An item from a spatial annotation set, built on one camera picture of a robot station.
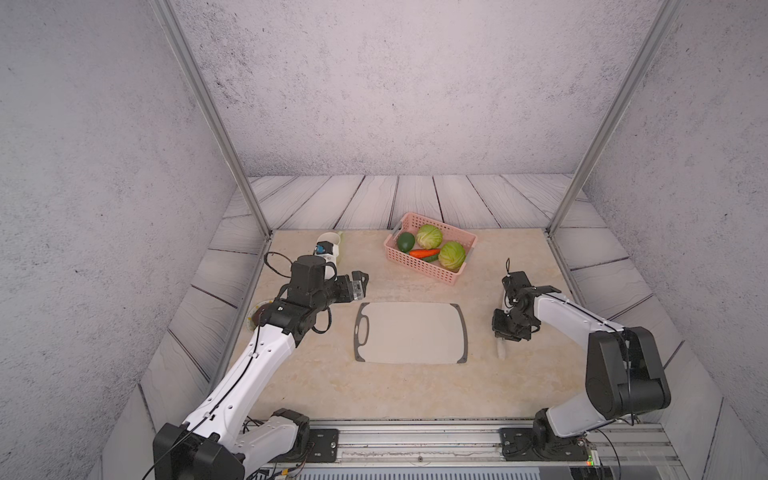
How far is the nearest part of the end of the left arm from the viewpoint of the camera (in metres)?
0.69

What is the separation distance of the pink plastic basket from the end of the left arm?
1.24ft

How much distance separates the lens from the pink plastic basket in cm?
104

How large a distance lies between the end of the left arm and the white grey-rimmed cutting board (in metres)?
0.27

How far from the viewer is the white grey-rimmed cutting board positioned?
905mm

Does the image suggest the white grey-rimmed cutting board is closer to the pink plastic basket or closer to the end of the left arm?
the pink plastic basket
